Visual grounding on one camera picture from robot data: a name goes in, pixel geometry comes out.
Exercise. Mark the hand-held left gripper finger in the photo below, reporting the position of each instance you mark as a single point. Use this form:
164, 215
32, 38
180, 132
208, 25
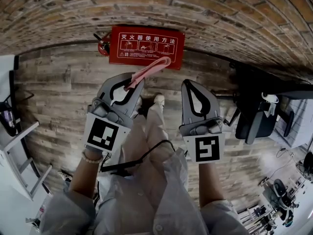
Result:
133, 104
105, 87

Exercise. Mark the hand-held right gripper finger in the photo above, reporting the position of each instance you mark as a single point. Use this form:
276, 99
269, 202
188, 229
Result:
185, 106
213, 104

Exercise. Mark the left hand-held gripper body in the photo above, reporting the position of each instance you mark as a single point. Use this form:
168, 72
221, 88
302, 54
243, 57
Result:
101, 136

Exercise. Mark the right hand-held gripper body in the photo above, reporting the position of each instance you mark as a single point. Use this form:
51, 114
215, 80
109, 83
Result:
207, 148

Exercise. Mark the pink cloth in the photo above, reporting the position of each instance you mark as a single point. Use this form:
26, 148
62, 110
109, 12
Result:
154, 67

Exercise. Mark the red fire extinguisher box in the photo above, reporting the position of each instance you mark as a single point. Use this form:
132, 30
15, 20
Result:
146, 45

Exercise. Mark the person's left forearm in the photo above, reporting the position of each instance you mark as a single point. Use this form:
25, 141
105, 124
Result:
83, 180

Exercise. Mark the person's right forearm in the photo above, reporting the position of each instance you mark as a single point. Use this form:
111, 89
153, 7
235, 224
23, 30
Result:
210, 185

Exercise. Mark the red fire extinguisher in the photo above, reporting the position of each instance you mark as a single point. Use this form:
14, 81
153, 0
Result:
104, 48

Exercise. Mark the person's right white shoe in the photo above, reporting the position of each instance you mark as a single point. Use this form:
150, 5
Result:
159, 98

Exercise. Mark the beige trousers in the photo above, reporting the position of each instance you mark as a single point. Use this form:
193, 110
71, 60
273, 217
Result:
154, 126

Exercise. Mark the black office chair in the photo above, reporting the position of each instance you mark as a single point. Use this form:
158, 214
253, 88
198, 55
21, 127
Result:
254, 124

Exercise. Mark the grey shirt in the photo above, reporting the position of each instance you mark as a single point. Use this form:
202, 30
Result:
137, 204

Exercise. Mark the white desk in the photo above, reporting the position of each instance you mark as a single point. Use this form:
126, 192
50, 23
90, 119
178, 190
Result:
24, 131

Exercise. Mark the grey and black robot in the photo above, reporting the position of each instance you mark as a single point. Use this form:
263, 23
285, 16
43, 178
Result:
278, 190

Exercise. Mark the black mesh chair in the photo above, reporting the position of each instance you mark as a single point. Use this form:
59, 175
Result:
9, 131

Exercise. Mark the small white camera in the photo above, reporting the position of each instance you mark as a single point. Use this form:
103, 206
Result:
269, 97

